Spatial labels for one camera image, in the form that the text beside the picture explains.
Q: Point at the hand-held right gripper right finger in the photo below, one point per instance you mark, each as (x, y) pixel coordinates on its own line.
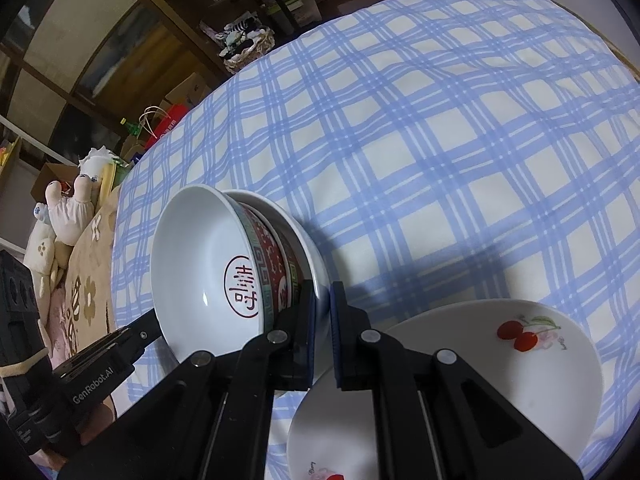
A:
(336, 350)

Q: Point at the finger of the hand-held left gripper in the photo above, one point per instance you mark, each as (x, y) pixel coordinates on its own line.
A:
(140, 332)

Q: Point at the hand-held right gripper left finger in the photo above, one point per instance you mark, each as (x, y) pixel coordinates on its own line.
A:
(312, 340)

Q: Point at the plain white bowl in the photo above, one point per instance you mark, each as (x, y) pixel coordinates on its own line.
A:
(305, 255)

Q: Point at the white bowl with red seal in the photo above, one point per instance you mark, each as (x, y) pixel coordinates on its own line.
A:
(200, 260)

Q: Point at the small white cherry plate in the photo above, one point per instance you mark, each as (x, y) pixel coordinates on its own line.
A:
(525, 385)

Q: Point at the pink bed sheet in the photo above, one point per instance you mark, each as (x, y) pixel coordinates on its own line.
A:
(60, 320)

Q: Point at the white stuffed toy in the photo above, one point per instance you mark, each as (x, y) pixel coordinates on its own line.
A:
(75, 200)

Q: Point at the green plastic bottle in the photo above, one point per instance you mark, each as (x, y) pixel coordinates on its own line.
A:
(131, 127)

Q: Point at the red paper bag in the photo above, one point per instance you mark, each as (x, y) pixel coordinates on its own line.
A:
(167, 122)

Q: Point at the blue plaid blanket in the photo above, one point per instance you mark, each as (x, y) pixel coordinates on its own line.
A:
(450, 160)

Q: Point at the brown cardboard box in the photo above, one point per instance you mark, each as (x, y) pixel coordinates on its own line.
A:
(187, 90)

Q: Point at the wicker basket with clothes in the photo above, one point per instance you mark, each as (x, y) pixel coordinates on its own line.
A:
(245, 50)

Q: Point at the wooden shelf unit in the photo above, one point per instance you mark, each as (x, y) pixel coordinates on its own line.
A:
(100, 35)

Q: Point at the black tripod stand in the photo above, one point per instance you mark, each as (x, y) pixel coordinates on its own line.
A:
(277, 0)

